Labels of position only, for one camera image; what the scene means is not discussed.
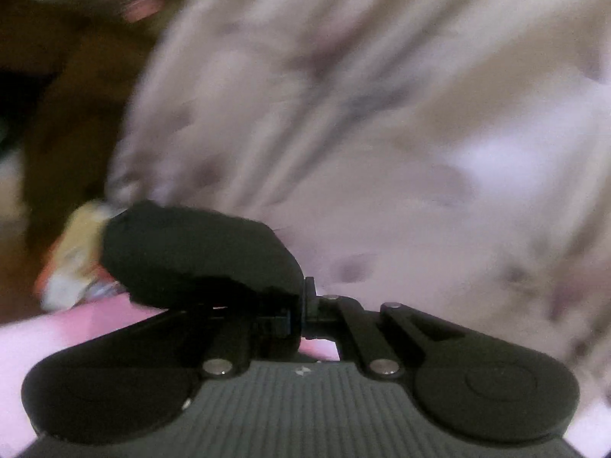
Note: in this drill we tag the brown wooden furniture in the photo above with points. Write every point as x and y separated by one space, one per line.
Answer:
71 105

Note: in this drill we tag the colourful printed packet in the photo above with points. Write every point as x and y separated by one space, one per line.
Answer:
76 257

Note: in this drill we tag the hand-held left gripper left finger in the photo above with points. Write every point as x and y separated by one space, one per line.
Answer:
229 331

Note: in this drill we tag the black garment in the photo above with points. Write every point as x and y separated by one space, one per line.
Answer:
200 253

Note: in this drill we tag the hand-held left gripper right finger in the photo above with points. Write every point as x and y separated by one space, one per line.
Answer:
353 324

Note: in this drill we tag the pale pink bed sheet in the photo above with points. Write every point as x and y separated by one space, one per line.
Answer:
52 343

